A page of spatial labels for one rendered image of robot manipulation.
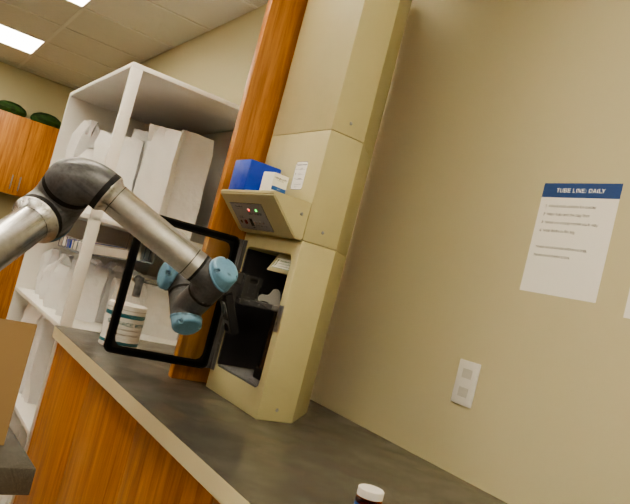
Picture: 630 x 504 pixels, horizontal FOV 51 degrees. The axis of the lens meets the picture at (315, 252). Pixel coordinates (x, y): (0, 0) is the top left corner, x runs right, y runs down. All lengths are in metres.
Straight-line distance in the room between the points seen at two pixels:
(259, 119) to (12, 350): 1.17
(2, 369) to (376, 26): 1.26
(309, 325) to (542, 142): 0.76
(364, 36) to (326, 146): 0.31
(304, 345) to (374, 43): 0.83
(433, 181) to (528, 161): 0.34
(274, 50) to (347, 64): 0.38
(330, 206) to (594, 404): 0.78
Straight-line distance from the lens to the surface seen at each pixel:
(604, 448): 1.53
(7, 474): 1.09
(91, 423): 2.01
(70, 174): 1.54
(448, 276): 1.87
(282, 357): 1.71
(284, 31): 2.13
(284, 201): 1.65
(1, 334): 1.12
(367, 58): 1.82
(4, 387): 1.14
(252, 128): 2.03
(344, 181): 1.75
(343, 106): 1.76
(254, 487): 1.21
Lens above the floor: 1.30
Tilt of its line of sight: 3 degrees up
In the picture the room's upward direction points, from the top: 14 degrees clockwise
